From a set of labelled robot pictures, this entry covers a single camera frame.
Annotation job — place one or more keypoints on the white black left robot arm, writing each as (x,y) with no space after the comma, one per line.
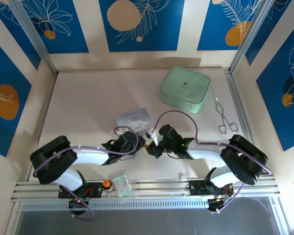
(61,161)

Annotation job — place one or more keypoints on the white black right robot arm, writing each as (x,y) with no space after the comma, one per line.
(237,159)

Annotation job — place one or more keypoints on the pastel cartoon card pouch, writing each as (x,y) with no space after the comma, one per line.
(134,118)

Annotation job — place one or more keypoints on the clear plastic box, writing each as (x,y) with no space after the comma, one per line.
(122,186)

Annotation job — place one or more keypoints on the small orange-capped bottle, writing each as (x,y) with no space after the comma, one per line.
(107,185)

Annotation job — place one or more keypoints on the metal scissor tongs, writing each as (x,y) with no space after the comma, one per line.
(221,115)

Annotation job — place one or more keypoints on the mint green zip case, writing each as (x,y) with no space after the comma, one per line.
(185,88)

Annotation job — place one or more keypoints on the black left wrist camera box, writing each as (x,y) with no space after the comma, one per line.
(127,139)

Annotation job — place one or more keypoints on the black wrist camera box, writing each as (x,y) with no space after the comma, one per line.
(127,139)
(169,134)

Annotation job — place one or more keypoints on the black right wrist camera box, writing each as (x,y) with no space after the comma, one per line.
(169,134)

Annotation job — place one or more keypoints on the aluminium front rail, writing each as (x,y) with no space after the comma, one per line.
(156,188)

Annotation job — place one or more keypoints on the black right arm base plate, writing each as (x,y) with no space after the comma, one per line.
(198,188)

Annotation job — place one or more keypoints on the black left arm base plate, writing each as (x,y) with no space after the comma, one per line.
(93,189)

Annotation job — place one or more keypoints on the aluminium side rail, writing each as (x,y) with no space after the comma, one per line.
(238,110)

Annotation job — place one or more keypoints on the aluminium frame post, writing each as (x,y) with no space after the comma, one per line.
(250,34)
(33,34)

